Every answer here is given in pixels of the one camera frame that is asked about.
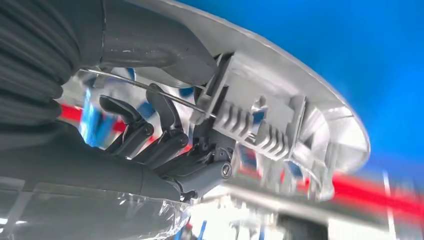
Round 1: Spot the red barrier belt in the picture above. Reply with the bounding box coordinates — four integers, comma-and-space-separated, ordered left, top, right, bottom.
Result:
59, 103, 424, 221

